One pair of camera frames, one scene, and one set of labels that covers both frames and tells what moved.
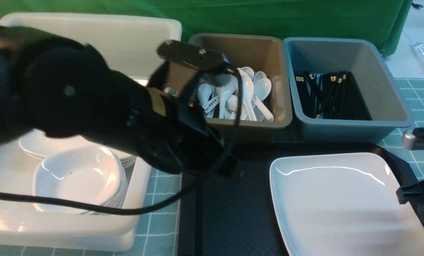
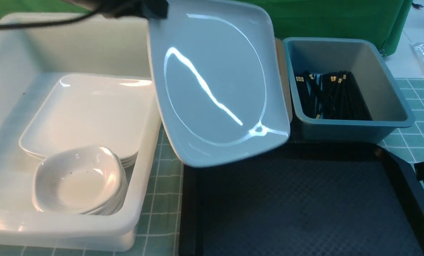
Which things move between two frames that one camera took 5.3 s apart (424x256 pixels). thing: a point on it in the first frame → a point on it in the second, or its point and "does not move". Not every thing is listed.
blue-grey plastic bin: [344, 90] does not move
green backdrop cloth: [380, 20] does not move
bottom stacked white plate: [125, 164] does not move
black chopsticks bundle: [335, 96] does not move
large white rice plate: [344, 204] → [217, 76]
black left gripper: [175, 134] → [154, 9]
